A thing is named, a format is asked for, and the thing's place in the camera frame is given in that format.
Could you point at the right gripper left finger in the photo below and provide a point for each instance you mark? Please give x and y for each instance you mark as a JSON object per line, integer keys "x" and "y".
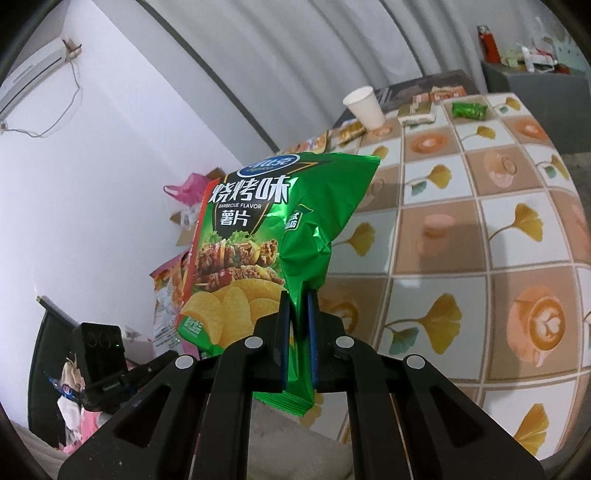
{"x": 192, "y": 420}

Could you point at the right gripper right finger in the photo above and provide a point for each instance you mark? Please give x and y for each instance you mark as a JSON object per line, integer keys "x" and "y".
{"x": 407, "y": 419}

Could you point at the pink orange snack bag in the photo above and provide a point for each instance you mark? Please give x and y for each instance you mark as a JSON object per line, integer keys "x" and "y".
{"x": 168, "y": 282}

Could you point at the green potato chip bag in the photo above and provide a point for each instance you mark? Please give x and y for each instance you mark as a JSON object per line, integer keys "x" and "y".
{"x": 265, "y": 230}

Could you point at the patterned ginkgo tablecloth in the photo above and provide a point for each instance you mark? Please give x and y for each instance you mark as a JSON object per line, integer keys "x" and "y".
{"x": 471, "y": 248}

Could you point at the pink plastic bag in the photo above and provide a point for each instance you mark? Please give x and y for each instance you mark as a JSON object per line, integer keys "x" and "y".
{"x": 190, "y": 192}

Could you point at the orange yellow snack packet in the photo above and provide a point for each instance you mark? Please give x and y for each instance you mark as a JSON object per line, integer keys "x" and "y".
{"x": 318, "y": 144}

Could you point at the brown gold snack packet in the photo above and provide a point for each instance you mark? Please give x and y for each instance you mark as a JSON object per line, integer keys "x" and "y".
{"x": 350, "y": 131}

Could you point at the white air conditioner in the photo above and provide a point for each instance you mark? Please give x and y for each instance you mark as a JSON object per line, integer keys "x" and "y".
{"x": 31, "y": 72}

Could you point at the flat white snack box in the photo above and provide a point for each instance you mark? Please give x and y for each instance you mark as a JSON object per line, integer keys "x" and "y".
{"x": 417, "y": 113}

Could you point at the small green snack packet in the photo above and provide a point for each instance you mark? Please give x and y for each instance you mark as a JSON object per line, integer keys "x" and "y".
{"x": 469, "y": 110}

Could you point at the white paper cup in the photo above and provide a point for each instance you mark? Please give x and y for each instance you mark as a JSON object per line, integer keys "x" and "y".
{"x": 364, "y": 105}

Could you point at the dark grey side cabinet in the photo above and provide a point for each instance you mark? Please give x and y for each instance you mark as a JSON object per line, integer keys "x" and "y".
{"x": 559, "y": 101}

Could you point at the red thermos bottle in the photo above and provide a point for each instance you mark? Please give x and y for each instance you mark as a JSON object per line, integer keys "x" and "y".
{"x": 488, "y": 44}

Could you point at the green pencil holder box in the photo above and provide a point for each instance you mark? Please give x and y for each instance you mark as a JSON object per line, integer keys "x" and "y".
{"x": 569, "y": 53}

